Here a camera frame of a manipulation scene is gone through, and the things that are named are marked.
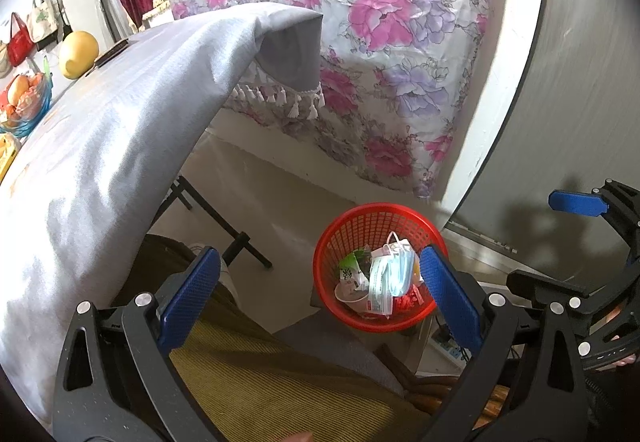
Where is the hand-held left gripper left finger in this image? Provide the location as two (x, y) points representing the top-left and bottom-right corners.
(52, 246), (231, 442)

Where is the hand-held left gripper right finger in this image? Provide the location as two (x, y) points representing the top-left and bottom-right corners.
(419, 245), (588, 442)

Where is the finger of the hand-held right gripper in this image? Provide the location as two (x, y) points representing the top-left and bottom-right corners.
(507, 269), (593, 310)
(548, 179), (640, 253)

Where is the red snack wrapper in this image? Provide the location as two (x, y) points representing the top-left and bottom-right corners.
(392, 285), (433, 318)

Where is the blue face mask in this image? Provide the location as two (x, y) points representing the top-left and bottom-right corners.
(368, 231), (418, 298)

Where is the white plastic wrapper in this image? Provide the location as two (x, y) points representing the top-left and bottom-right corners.
(365, 267), (396, 318)

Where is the white paper cup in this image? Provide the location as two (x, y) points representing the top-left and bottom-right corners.
(334, 279), (373, 315)

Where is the green snack packet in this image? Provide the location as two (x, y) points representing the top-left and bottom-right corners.
(337, 249), (373, 290)

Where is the red plastic mesh basket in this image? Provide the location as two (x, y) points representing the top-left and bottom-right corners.
(312, 203), (448, 334)

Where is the person's right hand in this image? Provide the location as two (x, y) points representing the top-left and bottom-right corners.
(605, 305), (626, 343)

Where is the white power strip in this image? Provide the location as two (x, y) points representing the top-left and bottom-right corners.
(432, 322), (473, 360)

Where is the black metal table leg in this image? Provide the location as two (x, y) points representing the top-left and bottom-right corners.
(167, 175), (273, 270)

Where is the wooden stool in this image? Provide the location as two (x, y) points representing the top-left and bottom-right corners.
(400, 372), (501, 428)

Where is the grey door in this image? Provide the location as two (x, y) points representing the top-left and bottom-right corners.
(440, 0), (640, 273)

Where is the grey tablecloth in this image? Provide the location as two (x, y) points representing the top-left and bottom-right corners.
(0, 1), (326, 423)

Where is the yellow snack bag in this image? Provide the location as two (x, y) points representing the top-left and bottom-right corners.
(0, 132), (21, 183)

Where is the blue glass fruit bowl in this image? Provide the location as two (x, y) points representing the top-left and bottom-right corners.
(0, 70), (53, 139)

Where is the floral pink quilt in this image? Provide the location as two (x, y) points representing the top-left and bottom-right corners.
(150, 0), (496, 200)

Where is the phone in brown case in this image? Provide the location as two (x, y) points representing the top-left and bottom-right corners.
(84, 38), (130, 77)

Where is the pile of wrapped oranges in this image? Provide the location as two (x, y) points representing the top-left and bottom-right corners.
(0, 75), (48, 120)

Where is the yellow pomelo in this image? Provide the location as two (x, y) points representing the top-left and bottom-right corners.
(59, 31), (98, 80)

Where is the yellow apple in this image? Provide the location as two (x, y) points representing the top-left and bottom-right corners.
(6, 75), (32, 106)

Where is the red tote bag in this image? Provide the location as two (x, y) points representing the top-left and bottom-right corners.
(7, 12), (35, 68)

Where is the white tote bag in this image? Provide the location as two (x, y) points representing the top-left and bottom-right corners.
(26, 0), (63, 43)

